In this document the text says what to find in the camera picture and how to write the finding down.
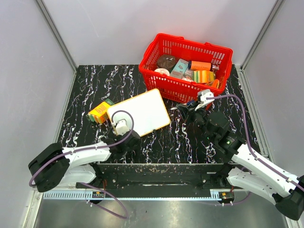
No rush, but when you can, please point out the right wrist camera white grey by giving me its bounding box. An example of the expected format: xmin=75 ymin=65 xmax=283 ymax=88
xmin=195 ymin=89 xmax=215 ymax=111

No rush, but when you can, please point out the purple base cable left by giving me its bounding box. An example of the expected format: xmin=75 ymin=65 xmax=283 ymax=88
xmin=76 ymin=182 xmax=129 ymax=219

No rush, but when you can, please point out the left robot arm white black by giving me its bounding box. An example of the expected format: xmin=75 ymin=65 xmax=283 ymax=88
xmin=28 ymin=131 xmax=141 ymax=192

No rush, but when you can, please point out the pink white round item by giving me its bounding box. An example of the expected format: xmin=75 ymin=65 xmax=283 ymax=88
xmin=155 ymin=68 xmax=170 ymax=76

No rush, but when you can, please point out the white board yellow frame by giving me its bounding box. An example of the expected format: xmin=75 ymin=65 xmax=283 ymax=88
xmin=107 ymin=88 xmax=171 ymax=137

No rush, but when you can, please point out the orange bottle blue cap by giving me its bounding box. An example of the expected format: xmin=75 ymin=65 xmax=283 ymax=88
xmin=188 ymin=61 xmax=212 ymax=71

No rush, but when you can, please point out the white marker blue cap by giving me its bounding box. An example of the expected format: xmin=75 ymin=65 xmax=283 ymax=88
xmin=170 ymin=100 xmax=196 ymax=110

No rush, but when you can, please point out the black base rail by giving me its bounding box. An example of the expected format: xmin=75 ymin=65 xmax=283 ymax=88
xmin=90 ymin=163 xmax=248 ymax=199

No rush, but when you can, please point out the teal white small box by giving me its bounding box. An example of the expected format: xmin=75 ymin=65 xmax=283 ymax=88
xmin=170 ymin=58 xmax=189 ymax=79

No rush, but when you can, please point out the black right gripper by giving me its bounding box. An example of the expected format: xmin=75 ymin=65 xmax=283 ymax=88
xmin=177 ymin=100 xmax=214 ymax=141

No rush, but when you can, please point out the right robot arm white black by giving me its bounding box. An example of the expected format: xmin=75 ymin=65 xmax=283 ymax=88
xmin=176 ymin=104 xmax=304 ymax=220

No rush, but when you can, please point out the orange green sponge pack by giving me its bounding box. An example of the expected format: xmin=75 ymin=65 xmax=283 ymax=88
xmin=86 ymin=99 xmax=114 ymax=124

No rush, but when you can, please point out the striped sponge pack in basket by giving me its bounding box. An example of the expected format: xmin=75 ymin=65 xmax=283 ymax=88
xmin=193 ymin=70 xmax=216 ymax=84

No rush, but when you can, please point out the wrist camera white grey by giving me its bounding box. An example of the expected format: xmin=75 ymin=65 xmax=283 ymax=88
xmin=195 ymin=89 xmax=215 ymax=111
xmin=114 ymin=119 xmax=130 ymax=135

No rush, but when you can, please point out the brown round chocolate item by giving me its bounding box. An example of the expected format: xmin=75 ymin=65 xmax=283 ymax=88
xmin=156 ymin=54 xmax=176 ymax=71

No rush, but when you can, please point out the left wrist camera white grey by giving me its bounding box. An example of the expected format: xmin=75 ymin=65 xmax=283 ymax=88
xmin=114 ymin=119 xmax=130 ymax=135

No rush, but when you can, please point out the red plastic shopping basket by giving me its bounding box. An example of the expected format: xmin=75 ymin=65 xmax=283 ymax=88
xmin=139 ymin=33 xmax=233 ymax=103

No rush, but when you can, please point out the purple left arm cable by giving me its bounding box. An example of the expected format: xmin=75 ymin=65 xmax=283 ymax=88
xmin=28 ymin=109 xmax=135 ymax=186

